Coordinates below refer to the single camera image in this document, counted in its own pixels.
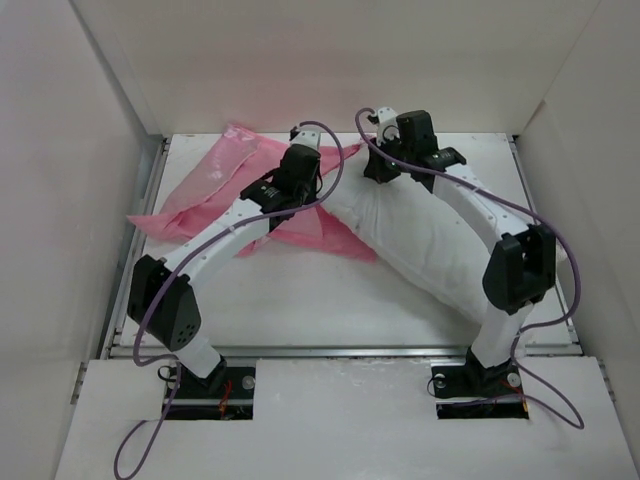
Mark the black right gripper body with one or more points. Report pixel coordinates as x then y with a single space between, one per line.
393 149

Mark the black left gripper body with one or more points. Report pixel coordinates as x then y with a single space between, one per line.
309 194

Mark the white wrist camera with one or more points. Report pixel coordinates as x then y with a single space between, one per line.
305 136
384 119

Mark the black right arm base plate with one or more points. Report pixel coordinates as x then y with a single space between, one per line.
468 392

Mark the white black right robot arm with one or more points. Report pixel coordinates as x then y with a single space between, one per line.
522 263

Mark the white pillow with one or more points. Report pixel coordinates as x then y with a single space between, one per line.
418 235

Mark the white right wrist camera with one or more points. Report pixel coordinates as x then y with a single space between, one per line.
384 119

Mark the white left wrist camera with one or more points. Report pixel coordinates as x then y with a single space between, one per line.
305 136

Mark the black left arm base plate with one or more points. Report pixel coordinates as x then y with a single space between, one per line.
233 400

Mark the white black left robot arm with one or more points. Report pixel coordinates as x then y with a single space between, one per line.
163 293

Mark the aluminium front table rail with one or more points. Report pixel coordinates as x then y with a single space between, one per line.
306 352

